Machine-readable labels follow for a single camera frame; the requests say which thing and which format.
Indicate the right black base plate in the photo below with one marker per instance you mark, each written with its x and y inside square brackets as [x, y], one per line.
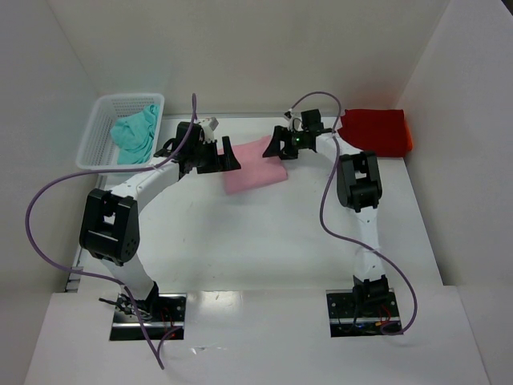
[346, 319]

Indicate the red folded t shirt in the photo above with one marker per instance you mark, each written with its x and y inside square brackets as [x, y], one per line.
[384, 132]

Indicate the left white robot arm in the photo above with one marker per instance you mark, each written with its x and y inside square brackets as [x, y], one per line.
[110, 228]

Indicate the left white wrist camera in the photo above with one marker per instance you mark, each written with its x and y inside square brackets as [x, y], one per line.
[209, 126]

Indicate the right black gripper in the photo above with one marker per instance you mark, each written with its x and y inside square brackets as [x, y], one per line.
[283, 144]

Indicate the pink polo shirt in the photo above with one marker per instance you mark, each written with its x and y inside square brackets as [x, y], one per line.
[256, 171]

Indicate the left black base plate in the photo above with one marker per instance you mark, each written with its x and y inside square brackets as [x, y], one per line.
[167, 314]

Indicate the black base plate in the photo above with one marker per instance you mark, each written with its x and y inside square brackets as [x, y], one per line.
[167, 314]
[346, 319]

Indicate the teal t shirt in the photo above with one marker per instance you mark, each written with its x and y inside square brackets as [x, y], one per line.
[134, 135]

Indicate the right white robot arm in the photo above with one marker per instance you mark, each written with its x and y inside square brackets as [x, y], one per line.
[359, 190]

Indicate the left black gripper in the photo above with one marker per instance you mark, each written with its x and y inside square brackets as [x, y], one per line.
[218, 161]

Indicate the white plastic basket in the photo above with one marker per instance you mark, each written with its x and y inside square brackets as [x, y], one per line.
[97, 150]

